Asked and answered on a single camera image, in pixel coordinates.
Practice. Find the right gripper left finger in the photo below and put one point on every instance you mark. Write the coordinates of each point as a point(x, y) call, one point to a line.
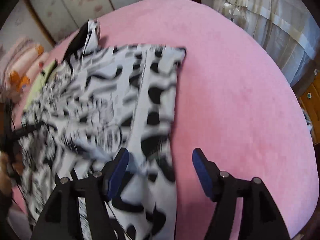
point(114, 172)

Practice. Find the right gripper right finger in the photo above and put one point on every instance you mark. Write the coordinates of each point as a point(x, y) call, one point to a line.
point(208, 174)

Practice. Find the floral sliding wardrobe doors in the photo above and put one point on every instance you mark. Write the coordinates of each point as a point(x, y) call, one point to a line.
point(48, 22)

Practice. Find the folded pink bear quilt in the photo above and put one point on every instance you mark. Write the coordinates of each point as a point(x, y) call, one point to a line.
point(19, 68)

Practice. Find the black white graffiti jacket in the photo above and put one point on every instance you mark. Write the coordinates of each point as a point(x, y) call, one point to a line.
point(99, 101)

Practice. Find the pink bed sheet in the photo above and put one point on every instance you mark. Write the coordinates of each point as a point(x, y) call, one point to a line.
point(233, 102)

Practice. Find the person's left hand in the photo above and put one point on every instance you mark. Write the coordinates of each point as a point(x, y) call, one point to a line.
point(6, 185)

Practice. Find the wooden drawer cabinet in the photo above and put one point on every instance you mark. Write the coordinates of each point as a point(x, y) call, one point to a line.
point(307, 93)

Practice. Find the yellow-green black folded garment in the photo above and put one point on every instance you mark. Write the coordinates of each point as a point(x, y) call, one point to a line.
point(41, 79)

